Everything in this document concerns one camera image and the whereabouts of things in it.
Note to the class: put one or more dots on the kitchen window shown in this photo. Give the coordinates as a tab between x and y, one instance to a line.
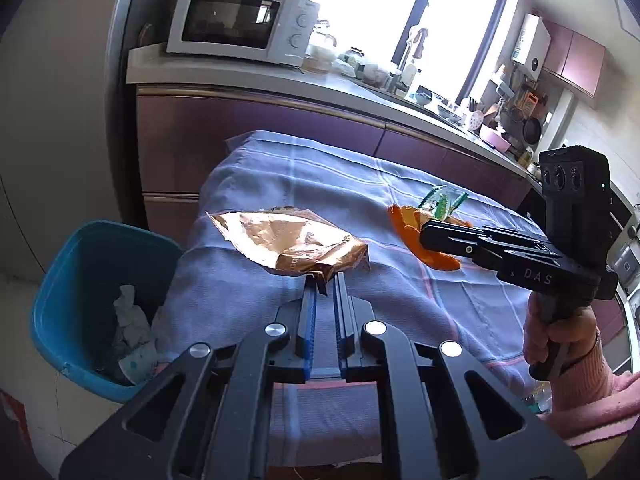
400	5

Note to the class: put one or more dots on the white soap bottle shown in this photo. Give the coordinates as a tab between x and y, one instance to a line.
410	75

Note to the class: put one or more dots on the blue plastic bin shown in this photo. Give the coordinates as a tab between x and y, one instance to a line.
80	270

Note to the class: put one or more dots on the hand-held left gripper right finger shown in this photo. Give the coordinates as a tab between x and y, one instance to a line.
342	340

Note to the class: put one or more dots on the glass jug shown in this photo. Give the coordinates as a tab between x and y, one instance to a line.
320	50

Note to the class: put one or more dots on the black built-in oven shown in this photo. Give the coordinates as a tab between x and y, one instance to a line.
625	255

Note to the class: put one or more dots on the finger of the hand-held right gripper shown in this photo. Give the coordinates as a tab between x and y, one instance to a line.
510	237
450	240

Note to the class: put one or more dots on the pink basin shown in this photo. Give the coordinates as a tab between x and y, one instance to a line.
495	137

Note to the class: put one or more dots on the white microwave oven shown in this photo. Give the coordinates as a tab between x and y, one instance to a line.
225	20

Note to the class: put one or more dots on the round wall socket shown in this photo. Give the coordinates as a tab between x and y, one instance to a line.
146	34

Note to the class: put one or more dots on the grey checked cloth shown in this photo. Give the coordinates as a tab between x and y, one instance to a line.
260	170

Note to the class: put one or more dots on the green white snack wrapper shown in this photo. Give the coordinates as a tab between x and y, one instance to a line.
442	205

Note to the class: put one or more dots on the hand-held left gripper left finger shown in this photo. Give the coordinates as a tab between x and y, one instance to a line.
306	340

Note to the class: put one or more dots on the person's right forearm pink sleeve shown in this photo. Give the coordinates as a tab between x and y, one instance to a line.
585	390

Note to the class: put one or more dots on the white water heater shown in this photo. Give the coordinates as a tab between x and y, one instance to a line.
530	45

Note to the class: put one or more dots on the kitchen sink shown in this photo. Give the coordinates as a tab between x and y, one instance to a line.
390	94

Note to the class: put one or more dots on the purple kitchen base cabinet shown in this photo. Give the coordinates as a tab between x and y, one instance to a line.
225	145

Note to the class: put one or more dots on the person's right hand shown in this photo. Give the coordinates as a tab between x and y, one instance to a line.
575	335

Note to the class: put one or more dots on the metal kitchen faucet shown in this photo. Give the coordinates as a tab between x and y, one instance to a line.
415	50

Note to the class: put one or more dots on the gold foil wrapper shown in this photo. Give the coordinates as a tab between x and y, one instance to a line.
280	240

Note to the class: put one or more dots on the white dotted paper cup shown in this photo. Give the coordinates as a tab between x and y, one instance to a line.
139	362
130	315

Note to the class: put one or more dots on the glass jar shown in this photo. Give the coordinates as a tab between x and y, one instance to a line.
356	57

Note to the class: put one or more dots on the white dotted utensil holder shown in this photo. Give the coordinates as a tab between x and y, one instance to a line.
474	119

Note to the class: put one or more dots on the grey refrigerator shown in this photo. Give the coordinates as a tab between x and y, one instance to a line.
60	110

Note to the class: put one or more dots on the orange peel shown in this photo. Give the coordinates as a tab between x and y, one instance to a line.
410	230

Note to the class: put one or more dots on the pink wall cabinet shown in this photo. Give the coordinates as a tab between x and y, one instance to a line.
575	57

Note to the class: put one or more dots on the black frying pan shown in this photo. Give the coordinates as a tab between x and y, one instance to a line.
531	131

